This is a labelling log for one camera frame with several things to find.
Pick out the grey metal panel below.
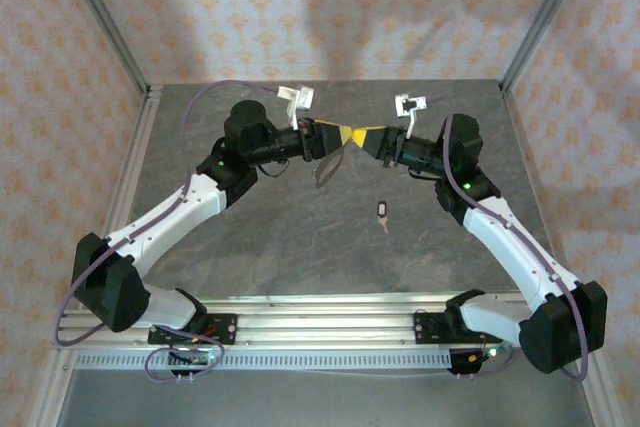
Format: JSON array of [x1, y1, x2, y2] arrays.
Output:
[[57, 369, 594, 427]]

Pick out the aluminium table rail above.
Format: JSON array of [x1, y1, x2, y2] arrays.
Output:
[[79, 85, 164, 308]]

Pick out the aluminium frame post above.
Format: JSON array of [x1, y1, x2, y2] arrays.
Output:
[[53, 0, 164, 101], [498, 0, 597, 94]]

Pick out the long aluminium mounting rail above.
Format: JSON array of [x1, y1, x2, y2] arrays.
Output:
[[52, 309, 600, 349]]

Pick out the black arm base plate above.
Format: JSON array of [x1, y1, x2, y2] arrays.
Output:
[[413, 310, 484, 347], [148, 313, 239, 347]]

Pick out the white slotted cable duct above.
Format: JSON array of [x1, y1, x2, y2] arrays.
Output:
[[73, 350, 454, 372]]

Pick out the black electronics mount with LED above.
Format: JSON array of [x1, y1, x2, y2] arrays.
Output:
[[167, 345, 224, 379], [447, 344, 519, 378]]

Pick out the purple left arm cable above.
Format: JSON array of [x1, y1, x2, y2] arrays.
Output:
[[52, 79, 281, 386]]

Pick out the aluminium frame leg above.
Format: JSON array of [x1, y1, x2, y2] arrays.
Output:
[[29, 346, 76, 427], [573, 346, 614, 427]]

